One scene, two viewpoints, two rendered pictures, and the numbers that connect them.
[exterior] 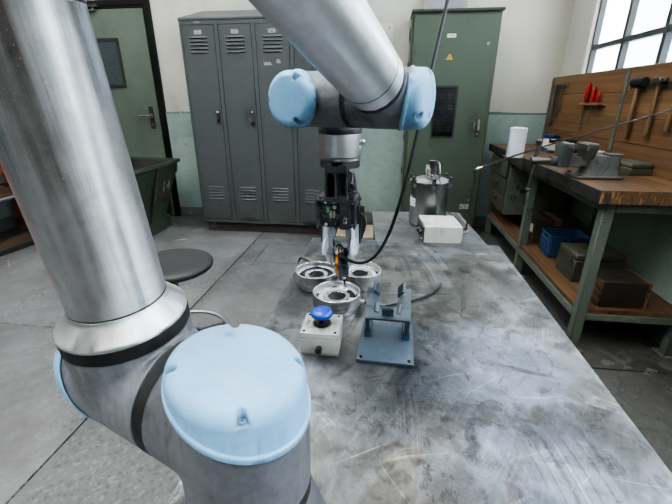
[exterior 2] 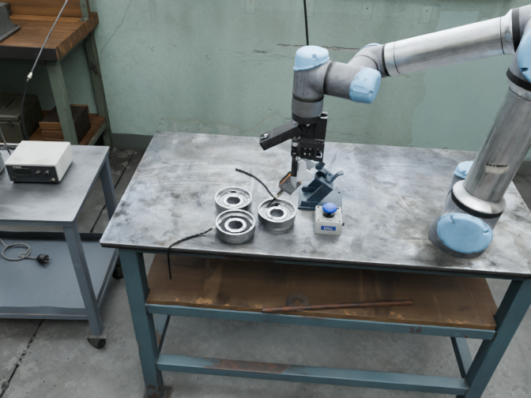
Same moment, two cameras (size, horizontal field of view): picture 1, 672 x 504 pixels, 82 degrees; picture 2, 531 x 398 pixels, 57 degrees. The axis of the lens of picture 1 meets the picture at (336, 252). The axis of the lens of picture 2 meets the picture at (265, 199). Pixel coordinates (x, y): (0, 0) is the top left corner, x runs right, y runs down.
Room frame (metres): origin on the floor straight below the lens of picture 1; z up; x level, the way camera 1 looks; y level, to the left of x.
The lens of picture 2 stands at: (0.87, 1.05, 1.67)
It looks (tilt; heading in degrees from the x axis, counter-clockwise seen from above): 37 degrees down; 265
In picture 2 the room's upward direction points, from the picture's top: 2 degrees clockwise
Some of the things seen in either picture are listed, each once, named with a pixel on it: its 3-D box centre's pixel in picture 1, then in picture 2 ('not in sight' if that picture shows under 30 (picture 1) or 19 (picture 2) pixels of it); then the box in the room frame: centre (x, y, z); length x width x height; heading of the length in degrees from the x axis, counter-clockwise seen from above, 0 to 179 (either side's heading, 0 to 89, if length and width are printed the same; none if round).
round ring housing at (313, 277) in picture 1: (316, 277); (235, 227); (0.87, 0.05, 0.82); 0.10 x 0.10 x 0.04
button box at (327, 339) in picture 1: (321, 334); (329, 219); (0.61, 0.03, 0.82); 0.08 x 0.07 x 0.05; 173
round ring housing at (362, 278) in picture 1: (359, 276); (233, 202); (0.87, -0.06, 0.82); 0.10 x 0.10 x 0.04
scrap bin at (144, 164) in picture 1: (115, 199); not in sight; (3.59, 2.10, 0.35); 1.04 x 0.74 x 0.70; 83
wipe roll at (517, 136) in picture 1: (516, 142); not in sight; (2.76, -1.25, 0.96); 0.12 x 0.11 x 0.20; 83
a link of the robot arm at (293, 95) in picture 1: (317, 99); (355, 80); (0.60, 0.03, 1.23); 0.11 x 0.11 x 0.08; 61
